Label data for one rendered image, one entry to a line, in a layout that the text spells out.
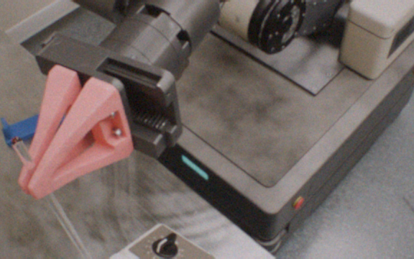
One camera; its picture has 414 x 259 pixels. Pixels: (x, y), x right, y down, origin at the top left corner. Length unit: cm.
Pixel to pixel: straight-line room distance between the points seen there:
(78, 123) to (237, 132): 95
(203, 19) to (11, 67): 60
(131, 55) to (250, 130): 93
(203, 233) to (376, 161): 111
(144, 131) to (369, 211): 130
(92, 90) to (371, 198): 138
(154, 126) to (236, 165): 86
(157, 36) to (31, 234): 44
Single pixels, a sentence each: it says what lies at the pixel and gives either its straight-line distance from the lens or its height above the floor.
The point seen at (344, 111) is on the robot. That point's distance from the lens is 132.
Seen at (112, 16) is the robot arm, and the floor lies 111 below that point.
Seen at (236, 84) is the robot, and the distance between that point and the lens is 134.
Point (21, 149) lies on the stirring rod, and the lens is 29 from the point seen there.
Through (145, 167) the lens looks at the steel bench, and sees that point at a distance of 73.
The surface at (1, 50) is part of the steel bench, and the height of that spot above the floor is 75.
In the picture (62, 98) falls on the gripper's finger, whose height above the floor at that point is 113.
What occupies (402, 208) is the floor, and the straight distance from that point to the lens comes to 163.
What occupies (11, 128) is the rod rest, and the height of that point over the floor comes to 76.
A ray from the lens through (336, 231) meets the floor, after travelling 154.
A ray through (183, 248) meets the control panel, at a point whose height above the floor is 79.
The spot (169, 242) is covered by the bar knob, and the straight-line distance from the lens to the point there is 60.
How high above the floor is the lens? 135
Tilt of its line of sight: 53 degrees down
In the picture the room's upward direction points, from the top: 2 degrees counter-clockwise
